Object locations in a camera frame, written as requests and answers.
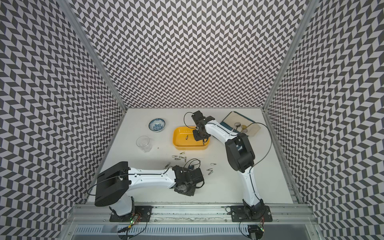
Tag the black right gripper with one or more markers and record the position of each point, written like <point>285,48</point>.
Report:
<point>197,137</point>

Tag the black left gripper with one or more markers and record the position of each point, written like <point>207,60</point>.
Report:
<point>191,193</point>

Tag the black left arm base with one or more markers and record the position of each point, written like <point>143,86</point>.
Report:
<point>140,213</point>

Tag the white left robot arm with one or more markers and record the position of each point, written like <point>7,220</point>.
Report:
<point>114,183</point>

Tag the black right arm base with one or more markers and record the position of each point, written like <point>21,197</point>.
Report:
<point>246,213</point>

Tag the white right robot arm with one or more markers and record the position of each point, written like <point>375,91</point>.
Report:
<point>239,152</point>

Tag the yellow plastic storage box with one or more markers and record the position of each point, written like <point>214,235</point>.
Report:
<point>180,142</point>

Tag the teal plastic tray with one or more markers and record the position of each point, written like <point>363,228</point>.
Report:
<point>229,121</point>

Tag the beige cloth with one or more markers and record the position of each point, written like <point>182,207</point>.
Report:
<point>252,126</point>

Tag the blue patterned ceramic bowl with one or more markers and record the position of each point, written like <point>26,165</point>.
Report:
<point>157,125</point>

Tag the clear drinking glass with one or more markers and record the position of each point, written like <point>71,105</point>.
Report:
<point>144,144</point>

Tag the white handled silver spoon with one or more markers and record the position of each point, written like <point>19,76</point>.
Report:
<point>236,126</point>

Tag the aluminium front rail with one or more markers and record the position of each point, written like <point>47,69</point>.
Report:
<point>289,214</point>

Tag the aluminium corner post right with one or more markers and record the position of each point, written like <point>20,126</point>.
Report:
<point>305,21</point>

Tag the aluminium corner post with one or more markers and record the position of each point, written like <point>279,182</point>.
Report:
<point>305,21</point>
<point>70,15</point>

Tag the aluminium corner post left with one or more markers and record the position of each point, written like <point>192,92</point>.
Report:
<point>70,15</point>

